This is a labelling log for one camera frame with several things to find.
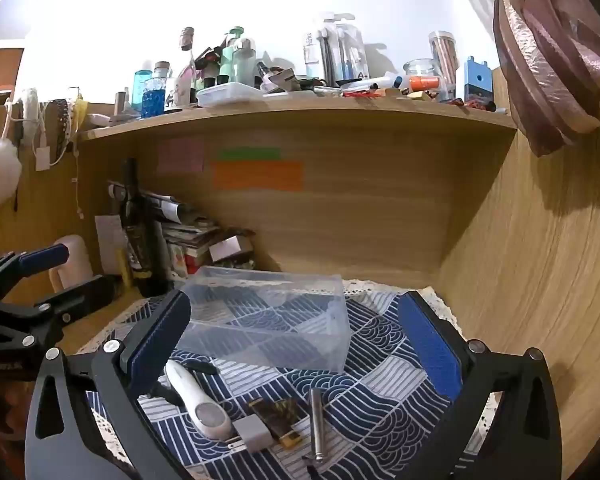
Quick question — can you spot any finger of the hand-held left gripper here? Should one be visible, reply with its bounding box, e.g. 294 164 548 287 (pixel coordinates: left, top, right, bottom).
0 244 70 301
0 277 116 336

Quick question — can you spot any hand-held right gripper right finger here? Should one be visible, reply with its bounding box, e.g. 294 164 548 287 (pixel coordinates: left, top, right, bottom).
397 290 563 480

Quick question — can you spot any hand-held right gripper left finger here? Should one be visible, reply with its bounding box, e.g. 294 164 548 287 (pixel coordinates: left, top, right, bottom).
24 290 193 480

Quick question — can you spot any white handheld device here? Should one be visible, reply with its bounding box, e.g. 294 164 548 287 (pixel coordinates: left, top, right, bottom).
164 360 235 440

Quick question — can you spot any clear plastic storage box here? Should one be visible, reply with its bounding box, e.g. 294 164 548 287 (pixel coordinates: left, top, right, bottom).
176 266 351 375

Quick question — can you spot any white charger plug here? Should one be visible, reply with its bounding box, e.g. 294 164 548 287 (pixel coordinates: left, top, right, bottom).
225 417 276 455

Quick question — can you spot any silver metal cylinder tool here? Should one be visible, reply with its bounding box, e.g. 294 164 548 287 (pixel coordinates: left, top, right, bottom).
302 387 326 472

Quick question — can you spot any dark brown patterned packet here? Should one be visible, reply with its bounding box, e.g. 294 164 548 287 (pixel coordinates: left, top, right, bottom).
247 397 308 446

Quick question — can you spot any beige round object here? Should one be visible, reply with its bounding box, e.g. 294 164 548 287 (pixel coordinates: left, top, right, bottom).
50 235 93 293

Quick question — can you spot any white paper note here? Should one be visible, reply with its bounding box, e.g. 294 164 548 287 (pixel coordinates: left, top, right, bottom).
95 215 126 276

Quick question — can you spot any dark glass bottle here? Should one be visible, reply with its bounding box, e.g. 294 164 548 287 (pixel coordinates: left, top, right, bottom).
122 158 173 297

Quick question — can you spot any blue wave-pattern lace-edged mat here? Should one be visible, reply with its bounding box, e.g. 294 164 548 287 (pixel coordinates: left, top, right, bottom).
82 280 481 480

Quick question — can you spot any stack of books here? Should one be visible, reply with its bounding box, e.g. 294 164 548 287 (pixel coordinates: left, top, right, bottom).
107 180 256 281

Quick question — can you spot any small white card box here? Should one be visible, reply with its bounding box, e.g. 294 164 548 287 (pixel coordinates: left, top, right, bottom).
210 235 253 261

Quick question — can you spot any patterned hanging band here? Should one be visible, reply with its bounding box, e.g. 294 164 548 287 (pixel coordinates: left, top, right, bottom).
50 99 73 153

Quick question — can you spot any white hanging loofah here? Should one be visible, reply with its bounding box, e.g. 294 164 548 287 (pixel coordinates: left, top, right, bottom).
20 87 41 136

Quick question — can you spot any pink sticky note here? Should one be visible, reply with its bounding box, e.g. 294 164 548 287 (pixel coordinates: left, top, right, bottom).
157 140 206 173

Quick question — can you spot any blue liquid bottle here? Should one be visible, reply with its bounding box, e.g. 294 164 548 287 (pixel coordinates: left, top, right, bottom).
141 61 170 120

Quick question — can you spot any cyan plastic bottle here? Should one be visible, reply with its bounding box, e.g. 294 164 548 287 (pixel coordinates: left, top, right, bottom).
134 70 153 111

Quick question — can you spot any orange sticky note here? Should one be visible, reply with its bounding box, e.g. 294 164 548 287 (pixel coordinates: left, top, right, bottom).
213 161 305 192

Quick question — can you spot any white printed mug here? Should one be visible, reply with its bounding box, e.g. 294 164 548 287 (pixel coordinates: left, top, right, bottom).
166 77 193 111

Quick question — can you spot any green sticky note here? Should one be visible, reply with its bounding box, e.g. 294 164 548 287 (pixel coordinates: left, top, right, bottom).
217 147 282 162

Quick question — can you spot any white flat plastic container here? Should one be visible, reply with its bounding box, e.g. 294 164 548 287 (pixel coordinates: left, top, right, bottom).
196 82 265 108

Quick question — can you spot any wooden shelf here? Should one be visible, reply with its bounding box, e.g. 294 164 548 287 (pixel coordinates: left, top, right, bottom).
80 94 518 146

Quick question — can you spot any green pump bottle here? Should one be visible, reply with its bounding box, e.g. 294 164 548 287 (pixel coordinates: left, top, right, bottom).
220 26 246 86

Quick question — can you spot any blue box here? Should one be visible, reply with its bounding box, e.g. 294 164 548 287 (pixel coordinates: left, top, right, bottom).
462 56 491 103

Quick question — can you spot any glass jar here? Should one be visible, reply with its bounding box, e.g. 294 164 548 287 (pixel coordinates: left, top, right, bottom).
404 59 442 93

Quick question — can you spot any clear glass bottle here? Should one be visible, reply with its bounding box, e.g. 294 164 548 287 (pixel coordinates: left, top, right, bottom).
232 37 257 85

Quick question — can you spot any tall clear canister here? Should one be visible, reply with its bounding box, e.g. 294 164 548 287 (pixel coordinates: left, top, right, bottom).
428 31 457 101

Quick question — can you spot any clear toothbrush package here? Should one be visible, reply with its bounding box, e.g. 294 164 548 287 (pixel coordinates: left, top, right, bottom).
304 12 368 86

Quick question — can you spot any wooden wall cabinet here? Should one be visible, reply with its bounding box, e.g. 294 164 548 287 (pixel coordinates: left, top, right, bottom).
0 50 23 93

